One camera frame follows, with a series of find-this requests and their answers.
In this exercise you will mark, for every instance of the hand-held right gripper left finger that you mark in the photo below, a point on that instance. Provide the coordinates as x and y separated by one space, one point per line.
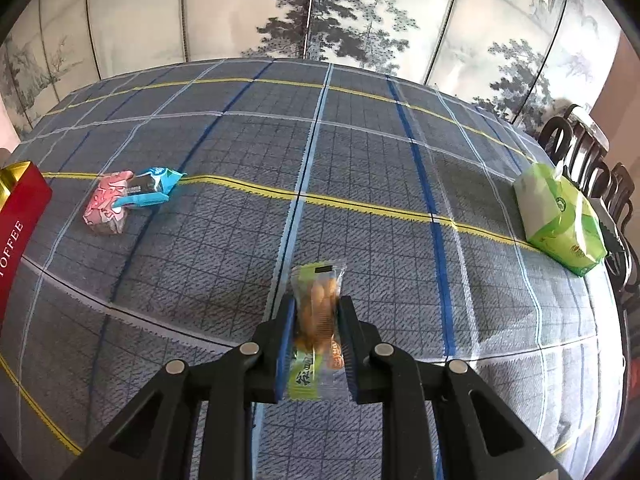
286 345

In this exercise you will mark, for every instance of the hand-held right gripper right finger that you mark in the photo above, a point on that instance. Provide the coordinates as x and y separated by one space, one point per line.
357 355

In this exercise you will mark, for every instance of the green peanut snack packet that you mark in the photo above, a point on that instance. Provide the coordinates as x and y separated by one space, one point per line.
317 300

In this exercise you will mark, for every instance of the red and gold tin box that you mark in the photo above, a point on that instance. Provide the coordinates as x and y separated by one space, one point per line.
20 220

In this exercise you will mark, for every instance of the blue plaid tablecloth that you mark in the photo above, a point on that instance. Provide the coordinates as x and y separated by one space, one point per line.
350 160

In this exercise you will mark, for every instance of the teal snack packet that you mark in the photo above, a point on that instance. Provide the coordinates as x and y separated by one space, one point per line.
150 187

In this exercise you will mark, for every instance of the pink patterned snack packet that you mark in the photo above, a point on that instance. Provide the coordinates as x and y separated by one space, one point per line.
105 205

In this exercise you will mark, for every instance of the green tissue pack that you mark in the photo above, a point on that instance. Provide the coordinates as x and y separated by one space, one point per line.
555 215

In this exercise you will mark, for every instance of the dark wooden chair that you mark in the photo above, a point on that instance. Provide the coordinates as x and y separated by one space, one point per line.
622 200
575 145

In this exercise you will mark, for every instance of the painted folding screen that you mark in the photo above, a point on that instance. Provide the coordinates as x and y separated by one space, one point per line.
225 10

